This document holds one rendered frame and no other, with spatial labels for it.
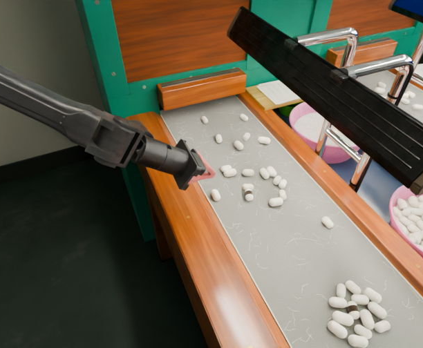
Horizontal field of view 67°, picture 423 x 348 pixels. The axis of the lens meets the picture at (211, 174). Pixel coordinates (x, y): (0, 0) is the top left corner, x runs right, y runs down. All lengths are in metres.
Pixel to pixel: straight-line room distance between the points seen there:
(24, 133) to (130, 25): 1.22
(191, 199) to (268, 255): 0.23
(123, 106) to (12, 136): 1.08
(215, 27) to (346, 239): 0.73
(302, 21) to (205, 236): 0.85
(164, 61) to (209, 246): 0.62
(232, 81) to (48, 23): 1.02
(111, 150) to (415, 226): 0.72
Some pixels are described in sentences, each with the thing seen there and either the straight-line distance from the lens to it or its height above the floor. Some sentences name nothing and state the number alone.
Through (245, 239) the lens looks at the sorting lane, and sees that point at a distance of 0.77.
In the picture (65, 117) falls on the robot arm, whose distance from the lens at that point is 0.57.
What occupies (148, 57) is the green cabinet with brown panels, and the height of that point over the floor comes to 0.94.
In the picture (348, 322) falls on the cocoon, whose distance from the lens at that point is 0.71.
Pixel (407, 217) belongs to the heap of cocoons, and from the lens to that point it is 0.97.
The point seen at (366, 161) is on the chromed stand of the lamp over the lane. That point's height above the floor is 0.86.
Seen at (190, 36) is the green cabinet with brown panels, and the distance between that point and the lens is 1.08.
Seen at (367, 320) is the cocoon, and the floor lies 0.76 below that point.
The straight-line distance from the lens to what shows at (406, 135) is 0.54.
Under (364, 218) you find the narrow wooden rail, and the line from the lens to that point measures 0.86.
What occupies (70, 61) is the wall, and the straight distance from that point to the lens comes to 1.89.
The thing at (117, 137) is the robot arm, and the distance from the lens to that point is 0.57.
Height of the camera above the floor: 1.38
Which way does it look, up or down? 44 degrees down
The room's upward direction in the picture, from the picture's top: straight up
